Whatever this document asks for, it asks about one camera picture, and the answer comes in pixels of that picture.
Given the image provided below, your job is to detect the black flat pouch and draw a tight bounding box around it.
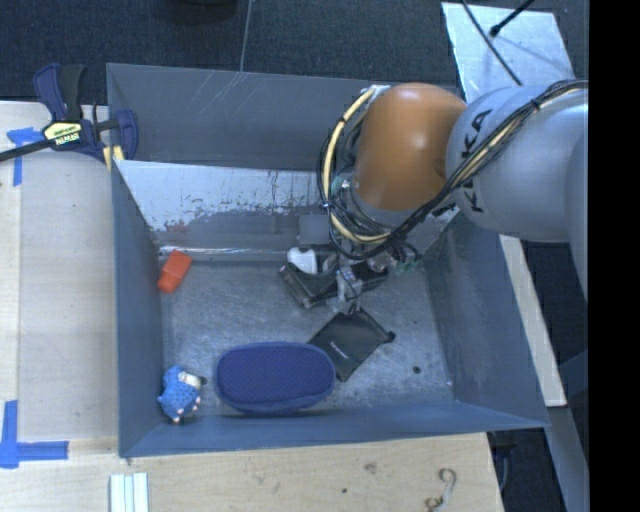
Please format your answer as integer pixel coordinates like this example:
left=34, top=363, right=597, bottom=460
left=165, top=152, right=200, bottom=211
left=306, top=305, right=397, bottom=383

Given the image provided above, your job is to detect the orange block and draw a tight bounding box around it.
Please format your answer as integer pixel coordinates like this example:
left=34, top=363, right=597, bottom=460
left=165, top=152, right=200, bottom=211
left=156, top=249, right=194, bottom=295

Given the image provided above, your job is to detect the white small bottle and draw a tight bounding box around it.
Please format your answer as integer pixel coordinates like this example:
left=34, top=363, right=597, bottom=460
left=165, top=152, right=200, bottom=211
left=286, top=246, right=320, bottom=276

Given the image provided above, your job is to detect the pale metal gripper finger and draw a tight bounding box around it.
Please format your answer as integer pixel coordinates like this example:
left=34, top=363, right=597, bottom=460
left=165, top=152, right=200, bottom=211
left=334, top=268, right=363, bottom=297
left=325, top=292, right=363, bottom=316

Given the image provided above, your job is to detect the blue toy animal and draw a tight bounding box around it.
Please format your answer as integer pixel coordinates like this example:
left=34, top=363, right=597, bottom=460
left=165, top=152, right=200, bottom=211
left=156, top=364, right=208, bottom=426

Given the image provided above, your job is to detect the blue slipper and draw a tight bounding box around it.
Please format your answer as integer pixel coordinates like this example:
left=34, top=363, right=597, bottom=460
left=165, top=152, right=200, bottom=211
left=215, top=341, right=337, bottom=415

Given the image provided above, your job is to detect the grey metal bin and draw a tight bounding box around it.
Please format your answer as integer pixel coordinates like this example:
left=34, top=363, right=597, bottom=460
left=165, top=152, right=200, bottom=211
left=105, top=62, right=552, bottom=459

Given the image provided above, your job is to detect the black brown-edged case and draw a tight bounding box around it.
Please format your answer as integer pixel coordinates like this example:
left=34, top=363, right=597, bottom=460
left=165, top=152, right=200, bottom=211
left=278, top=261, right=351, bottom=309

